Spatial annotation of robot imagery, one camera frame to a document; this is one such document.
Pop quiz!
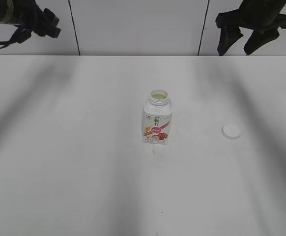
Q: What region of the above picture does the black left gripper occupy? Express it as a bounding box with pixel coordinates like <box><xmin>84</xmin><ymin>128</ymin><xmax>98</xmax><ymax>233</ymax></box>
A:
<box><xmin>12</xmin><ymin>0</ymin><xmax>61</xmax><ymax>38</ymax></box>

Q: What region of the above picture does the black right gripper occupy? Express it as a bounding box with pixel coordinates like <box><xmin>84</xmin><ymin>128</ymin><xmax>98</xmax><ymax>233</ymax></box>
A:
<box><xmin>215</xmin><ymin>0</ymin><xmax>286</xmax><ymax>56</ymax></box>

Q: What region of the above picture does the white bottle cap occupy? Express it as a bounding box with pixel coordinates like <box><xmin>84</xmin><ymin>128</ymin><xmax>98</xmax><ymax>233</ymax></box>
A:
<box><xmin>221</xmin><ymin>124</ymin><xmax>241</xmax><ymax>140</ymax></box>

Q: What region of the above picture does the white yili yogurt bottle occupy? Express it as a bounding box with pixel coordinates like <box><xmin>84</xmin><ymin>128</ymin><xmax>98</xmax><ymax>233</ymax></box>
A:
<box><xmin>142</xmin><ymin>90</ymin><xmax>172</xmax><ymax>145</ymax></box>

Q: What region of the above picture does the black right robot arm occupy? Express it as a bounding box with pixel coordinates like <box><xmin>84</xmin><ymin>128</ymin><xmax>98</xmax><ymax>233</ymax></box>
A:
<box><xmin>215</xmin><ymin>0</ymin><xmax>286</xmax><ymax>56</ymax></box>

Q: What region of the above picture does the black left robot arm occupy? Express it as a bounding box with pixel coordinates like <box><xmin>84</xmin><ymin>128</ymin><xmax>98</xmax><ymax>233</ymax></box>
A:
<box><xmin>0</xmin><ymin>0</ymin><xmax>61</xmax><ymax>38</ymax></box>

